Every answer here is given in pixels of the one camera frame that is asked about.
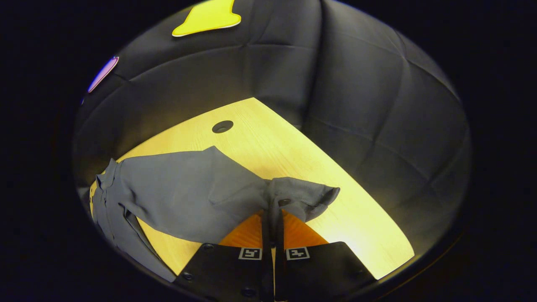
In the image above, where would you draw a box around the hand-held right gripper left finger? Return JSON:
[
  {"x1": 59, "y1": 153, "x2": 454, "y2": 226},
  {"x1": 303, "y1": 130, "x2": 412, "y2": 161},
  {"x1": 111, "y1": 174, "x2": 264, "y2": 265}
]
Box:
[{"x1": 173, "y1": 210, "x2": 273, "y2": 302}]

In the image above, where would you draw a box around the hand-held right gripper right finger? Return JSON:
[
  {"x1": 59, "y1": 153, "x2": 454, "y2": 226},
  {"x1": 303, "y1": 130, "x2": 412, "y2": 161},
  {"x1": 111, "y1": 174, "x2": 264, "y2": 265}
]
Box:
[{"x1": 275, "y1": 208, "x2": 377, "y2": 302}]

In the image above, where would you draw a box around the grey long-sleeved shirt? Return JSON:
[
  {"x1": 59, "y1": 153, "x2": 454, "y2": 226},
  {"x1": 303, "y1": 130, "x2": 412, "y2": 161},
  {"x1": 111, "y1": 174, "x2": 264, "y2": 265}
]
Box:
[{"x1": 90, "y1": 146, "x2": 341, "y2": 282}]

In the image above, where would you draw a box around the black backdrop cloth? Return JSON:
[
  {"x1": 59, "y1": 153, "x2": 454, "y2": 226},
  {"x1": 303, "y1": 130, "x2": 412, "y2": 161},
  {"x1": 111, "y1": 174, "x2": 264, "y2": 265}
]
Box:
[{"x1": 71, "y1": 0, "x2": 472, "y2": 277}]

